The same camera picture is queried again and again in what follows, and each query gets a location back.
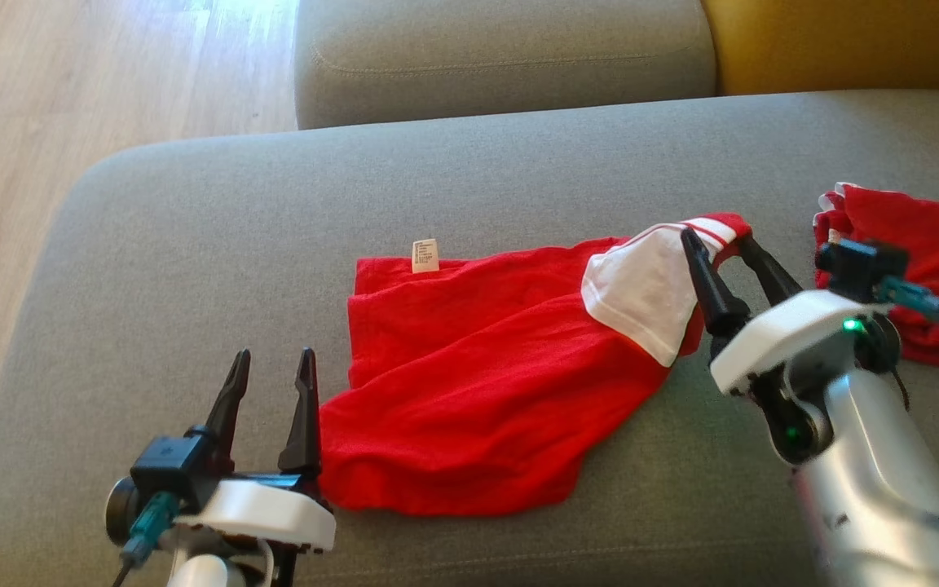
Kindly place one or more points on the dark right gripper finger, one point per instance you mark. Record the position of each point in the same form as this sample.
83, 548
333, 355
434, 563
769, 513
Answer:
771, 277
714, 297

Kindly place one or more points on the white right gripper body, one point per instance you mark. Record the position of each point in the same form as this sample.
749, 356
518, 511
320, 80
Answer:
787, 334

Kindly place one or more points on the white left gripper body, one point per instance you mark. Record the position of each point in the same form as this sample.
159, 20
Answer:
274, 514

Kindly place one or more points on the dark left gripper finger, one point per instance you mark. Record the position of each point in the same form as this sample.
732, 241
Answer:
233, 399
305, 416

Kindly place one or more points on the red white lettered jersey shirt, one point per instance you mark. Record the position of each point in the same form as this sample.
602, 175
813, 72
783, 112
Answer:
478, 391

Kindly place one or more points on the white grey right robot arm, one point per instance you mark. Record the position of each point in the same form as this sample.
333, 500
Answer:
869, 489

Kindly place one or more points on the wide grey sofa ottoman seat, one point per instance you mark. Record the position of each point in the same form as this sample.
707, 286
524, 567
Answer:
233, 244

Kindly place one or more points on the yellow sofa backrest cushion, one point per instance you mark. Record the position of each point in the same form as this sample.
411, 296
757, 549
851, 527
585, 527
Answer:
844, 41

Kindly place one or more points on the grey sofa seat cushion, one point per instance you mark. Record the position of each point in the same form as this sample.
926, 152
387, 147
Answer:
502, 57

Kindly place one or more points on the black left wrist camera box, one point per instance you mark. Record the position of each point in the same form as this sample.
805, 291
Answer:
172, 465

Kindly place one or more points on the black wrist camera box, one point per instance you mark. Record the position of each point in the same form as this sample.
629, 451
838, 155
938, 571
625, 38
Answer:
861, 265
172, 465

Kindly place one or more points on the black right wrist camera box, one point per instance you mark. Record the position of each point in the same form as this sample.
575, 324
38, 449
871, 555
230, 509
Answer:
861, 265

